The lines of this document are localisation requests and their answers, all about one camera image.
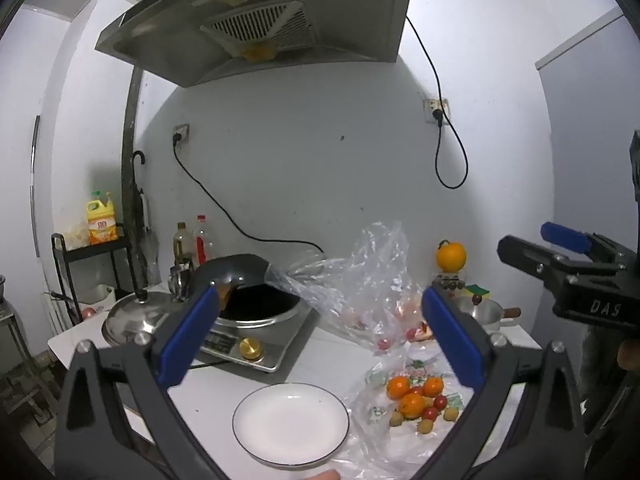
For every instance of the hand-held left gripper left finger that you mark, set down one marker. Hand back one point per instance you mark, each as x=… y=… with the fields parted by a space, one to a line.
x=190 y=340

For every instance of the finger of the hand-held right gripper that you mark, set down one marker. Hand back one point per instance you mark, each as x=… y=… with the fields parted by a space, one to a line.
x=525 y=255
x=565 y=235

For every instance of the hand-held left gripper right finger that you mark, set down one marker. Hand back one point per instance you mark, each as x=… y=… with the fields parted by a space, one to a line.
x=452 y=340

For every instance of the mandarin orange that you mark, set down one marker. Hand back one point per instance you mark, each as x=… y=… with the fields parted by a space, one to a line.
x=412 y=405
x=398 y=387
x=433 y=386

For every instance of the yellow lime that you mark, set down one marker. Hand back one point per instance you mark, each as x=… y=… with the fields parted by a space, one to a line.
x=396 y=418
x=451 y=414

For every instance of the yellow longan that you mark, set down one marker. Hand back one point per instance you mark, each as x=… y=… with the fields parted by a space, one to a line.
x=425 y=426

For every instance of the white plate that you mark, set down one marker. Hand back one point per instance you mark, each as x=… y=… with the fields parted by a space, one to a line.
x=290 y=425

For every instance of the printed white plastic bag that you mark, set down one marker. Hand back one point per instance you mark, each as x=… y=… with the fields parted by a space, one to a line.
x=380 y=455

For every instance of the cluster of dark red fruits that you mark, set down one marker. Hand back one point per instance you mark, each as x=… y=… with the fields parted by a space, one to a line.
x=449 y=283

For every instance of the person's right hand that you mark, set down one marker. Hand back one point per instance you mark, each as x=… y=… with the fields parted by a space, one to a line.
x=627 y=355

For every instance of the small bagged red tomato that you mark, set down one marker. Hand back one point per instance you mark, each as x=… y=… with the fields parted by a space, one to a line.
x=384 y=344
x=412 y=332

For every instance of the small steel pot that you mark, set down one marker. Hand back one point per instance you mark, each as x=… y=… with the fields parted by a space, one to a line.
x=487 y=312

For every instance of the green yellow sponge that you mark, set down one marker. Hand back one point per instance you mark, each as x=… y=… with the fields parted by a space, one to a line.
x=476 y=290

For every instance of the steel pot lid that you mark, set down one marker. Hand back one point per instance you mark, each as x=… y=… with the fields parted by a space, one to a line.
x=135 y=320

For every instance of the steel cup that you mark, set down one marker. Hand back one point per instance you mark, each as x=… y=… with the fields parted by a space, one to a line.
x=180 y=280

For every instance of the large orange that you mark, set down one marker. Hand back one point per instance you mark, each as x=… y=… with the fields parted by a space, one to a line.
x=451 y=257

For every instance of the black wok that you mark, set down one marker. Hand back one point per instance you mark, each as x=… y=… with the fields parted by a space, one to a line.
x=265 y=305

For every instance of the steel induction cooker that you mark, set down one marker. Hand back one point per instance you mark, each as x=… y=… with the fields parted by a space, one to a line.
x=280 y=345

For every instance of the cooking oil bottle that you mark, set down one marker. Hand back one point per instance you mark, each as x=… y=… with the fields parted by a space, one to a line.
x=182 y=247

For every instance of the red cap bottle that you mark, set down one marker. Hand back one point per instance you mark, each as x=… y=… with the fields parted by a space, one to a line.
x=202 y=245

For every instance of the white container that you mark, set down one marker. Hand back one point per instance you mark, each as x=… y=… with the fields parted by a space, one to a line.
x=97 y=297

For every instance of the onion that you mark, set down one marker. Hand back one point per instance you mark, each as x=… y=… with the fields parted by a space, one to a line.
x=89 y=312

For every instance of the clear plastic bag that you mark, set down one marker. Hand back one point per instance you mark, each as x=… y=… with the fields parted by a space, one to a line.
x=360 y=280

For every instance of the black metal rack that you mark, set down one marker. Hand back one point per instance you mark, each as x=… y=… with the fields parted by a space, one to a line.
x=120 y=247

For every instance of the yellow detergent bottle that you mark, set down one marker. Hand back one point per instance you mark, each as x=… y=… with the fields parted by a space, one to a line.
x=102 y=222

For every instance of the black umbrella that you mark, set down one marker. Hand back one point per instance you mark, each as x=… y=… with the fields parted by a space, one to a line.
x=136 y=200

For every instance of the grey vertical pipe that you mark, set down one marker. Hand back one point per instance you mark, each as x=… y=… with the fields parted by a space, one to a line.
x=129 y=135

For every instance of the steel range hood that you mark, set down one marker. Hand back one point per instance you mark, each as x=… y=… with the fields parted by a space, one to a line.
x=165 y=35

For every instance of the white wall socket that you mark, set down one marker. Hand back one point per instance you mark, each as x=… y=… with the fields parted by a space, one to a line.
x=184 y=129
x=429 y=107

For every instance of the thin grey wall pipe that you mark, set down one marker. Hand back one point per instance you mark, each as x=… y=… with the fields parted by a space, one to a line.
x=35 y=185

